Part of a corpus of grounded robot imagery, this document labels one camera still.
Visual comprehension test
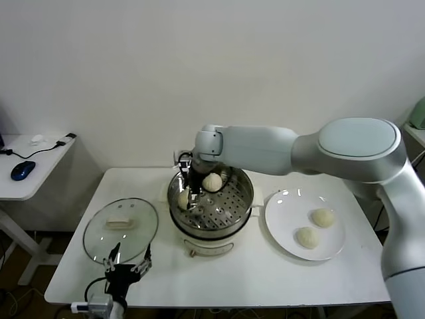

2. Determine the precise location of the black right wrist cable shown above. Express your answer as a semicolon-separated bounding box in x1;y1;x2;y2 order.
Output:
173;150;195;167

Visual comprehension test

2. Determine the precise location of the thin black desk cable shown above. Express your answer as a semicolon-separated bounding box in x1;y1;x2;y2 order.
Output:
0;141;66;161

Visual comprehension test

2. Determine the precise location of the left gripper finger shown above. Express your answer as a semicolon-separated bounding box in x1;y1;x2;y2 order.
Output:
102;242;121;272
131;243;154;276

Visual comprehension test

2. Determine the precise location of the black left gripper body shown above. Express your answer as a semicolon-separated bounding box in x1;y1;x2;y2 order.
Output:
104;263;141;296

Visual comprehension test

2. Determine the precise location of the round glass pot lid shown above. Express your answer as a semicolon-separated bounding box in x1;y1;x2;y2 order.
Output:
82;198;159;266

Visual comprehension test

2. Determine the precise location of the black and white adapter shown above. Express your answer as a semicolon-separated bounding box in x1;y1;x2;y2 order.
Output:
55;133;77;147

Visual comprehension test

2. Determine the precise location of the mint green appliance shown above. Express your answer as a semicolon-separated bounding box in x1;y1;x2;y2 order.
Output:
407;98;425;130

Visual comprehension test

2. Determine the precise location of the round white plate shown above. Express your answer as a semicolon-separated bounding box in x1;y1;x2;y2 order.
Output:
264;189;346;261

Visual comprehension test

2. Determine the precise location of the blue computer mouse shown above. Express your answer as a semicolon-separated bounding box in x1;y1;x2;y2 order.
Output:
10;161;37;182

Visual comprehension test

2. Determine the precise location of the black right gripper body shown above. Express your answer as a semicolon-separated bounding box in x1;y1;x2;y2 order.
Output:
189;159;213;193

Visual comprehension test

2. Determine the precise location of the perforated steel steamer basket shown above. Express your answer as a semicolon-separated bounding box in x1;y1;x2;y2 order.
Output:
167;160;255;240

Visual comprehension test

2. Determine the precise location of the white steamed baozi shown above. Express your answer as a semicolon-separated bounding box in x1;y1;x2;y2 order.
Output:
202;172;223;193
296;227;321;249
311;208;335;229
177;189;192;210

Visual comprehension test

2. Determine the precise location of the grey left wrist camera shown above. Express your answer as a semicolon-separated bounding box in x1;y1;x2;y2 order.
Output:
70;287;114;314

